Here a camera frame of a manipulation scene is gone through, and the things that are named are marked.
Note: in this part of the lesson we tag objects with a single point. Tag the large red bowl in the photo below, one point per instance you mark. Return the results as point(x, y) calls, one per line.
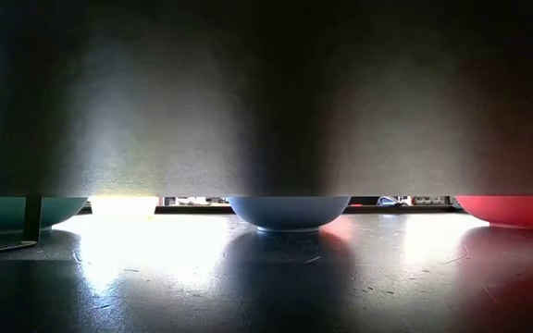
point(516, 212)

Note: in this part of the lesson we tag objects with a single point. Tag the large blue bowl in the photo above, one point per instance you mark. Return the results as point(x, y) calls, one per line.
point(288, 212)

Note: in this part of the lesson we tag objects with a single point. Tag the black table mat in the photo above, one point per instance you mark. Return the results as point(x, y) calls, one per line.
point(266, 287)

